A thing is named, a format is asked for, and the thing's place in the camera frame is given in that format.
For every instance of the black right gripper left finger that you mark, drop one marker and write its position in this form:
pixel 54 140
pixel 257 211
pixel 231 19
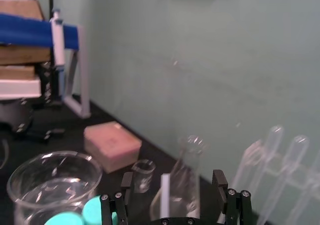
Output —
pixel 113 210

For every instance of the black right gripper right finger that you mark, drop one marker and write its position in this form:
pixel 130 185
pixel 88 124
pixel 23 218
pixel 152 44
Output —
pixel 237 207

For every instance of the white stirring rod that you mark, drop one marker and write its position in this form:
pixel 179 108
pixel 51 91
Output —
pixel 165 195

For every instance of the black upright stand rod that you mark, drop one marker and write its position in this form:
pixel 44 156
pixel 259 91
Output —
pixel 51 0

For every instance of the teal round cap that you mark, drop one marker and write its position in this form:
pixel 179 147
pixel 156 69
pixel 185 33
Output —
pixel 92 210
pixel 65 218

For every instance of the small clear glass beaker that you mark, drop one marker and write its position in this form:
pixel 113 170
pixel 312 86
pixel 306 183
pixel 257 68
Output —
pixel 143 175

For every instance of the clear acrylic test tube rack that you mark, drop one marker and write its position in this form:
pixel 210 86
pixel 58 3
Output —
pixel 277 170

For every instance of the clear glass conical flask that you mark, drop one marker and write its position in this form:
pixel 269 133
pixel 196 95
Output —
pixel 185 175

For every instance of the pink brown square box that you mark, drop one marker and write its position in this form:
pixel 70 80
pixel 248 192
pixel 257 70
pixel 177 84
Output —
pixel 112 147

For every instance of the clear glass test tube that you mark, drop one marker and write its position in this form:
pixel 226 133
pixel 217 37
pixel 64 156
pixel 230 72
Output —
pixel 297 150
pixel 275 140

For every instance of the black table cloth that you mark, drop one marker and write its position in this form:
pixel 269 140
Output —
pixel 72 140

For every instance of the large clear glass beaker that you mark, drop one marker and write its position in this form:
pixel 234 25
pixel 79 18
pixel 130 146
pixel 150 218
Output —
pixel 32 200

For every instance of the black clamp with silver bolts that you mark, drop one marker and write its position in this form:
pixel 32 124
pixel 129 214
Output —
pixel 42 133

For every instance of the black round device base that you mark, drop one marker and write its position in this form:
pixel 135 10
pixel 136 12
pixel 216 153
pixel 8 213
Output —
pixel 12 112

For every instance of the white shelf board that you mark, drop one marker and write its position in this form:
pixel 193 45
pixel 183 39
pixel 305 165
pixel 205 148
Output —
pixel 17 87

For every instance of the white and blue pipette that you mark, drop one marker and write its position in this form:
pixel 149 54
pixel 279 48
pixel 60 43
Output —
pixel 58 42

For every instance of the brown wooden board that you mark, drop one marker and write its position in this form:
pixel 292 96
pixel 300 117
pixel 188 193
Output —
pixel 22 55

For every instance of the brown cardboard box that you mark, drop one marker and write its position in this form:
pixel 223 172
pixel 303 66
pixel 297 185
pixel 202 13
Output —
pixel 17 8

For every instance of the white pipette stand frame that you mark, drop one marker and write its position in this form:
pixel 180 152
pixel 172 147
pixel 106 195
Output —
pixel 83 72

